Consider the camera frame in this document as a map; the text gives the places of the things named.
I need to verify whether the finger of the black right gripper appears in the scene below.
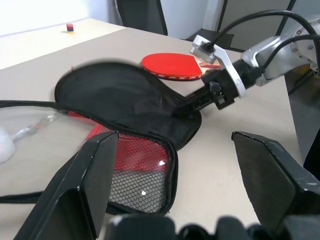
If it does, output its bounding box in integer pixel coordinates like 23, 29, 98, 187
173, 86, 213, 113
191, 99, 218, 112

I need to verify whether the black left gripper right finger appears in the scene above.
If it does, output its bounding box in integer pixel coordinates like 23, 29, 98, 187
231, 131, 320, 233

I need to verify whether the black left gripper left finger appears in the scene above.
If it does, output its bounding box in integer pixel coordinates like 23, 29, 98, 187
13, 130, 120, 240

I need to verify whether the red table tennis paddle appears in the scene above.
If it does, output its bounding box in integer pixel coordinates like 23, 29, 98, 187
140, 52, 222, 81

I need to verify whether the black and red paddle case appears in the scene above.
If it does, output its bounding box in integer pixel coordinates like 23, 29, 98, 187
0, 57, 203, 216

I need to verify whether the black office chair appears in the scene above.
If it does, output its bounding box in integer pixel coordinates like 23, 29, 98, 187
116, 0, 169, 36

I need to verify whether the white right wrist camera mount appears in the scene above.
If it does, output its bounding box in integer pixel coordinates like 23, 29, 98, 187
189, 34, 248, 98

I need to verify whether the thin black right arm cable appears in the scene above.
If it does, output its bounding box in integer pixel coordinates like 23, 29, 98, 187
257, 34, 320, 76

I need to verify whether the silver keychain ring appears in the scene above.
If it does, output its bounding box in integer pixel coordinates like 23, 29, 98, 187
12, 112, 59, 141

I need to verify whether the thick black right wrist cable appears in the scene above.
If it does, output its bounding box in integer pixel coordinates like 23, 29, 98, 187
203, 9, 320, 51

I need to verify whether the white plush keychain toy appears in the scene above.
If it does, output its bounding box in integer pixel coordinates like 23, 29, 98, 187
0, 126, 16, 165

